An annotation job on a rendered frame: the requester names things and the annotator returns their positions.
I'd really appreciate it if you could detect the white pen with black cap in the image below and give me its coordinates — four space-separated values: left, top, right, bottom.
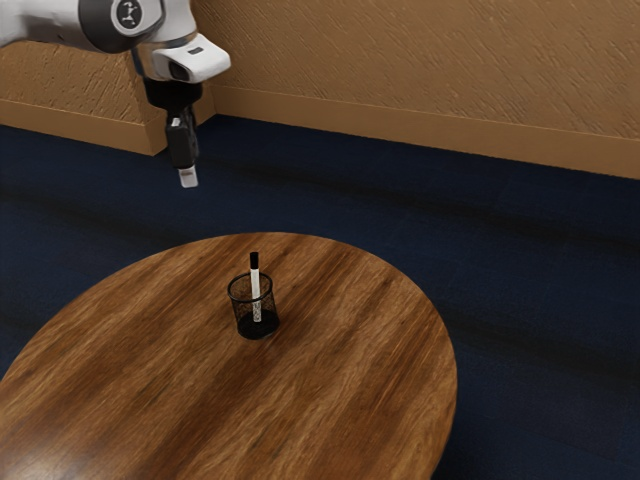
249 251 263 324

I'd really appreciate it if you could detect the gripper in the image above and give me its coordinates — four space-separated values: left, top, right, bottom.
142 77 205 189

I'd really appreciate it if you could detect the black mesh pen holder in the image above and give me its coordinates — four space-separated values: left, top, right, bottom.
227 272 280 341

